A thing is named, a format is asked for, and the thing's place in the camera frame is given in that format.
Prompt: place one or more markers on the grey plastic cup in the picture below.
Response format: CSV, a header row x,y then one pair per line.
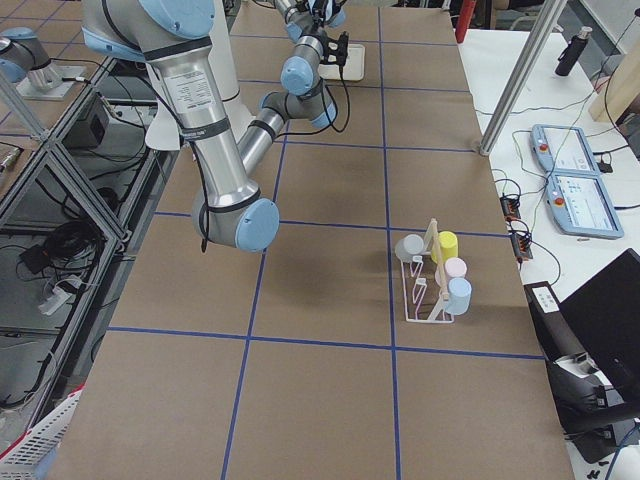
x,y
409,246

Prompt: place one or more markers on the yellow plastic cup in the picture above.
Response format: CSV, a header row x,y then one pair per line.
x,y
448,243

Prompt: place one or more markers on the pink plastic cup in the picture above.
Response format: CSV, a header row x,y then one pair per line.
x,y
453,267

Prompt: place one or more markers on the blue cup front row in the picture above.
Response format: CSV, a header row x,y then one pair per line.
x,y
460,292

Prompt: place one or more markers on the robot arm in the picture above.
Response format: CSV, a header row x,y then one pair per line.
x,y
173,39
301,17

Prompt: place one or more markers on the cream plastic tray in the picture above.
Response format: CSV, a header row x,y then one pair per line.
x,y
354,68

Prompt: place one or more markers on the upper teach pendant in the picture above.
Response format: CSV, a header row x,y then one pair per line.
x,y
562,148

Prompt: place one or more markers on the teach pendant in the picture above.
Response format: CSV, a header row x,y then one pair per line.
x,y
562,148
580,206

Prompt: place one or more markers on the lower teach pendant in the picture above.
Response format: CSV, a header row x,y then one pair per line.
x,y
580,206

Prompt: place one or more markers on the red cylinder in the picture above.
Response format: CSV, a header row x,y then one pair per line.
x,y
465,16

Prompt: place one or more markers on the black laptop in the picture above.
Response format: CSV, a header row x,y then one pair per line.
x,y
604,316

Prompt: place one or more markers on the black water bottle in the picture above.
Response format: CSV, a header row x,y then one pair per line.
x,y
571,54

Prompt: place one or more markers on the white wire cup rack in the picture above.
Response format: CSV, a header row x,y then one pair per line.
x,y
424,302

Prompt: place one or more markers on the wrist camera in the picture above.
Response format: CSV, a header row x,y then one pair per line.
x,y
335,51

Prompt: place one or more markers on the aluminium frame shelf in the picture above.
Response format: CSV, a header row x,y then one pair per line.
x,y
74,206

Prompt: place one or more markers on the aluminium frame post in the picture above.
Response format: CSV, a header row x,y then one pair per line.
x,y
536,40

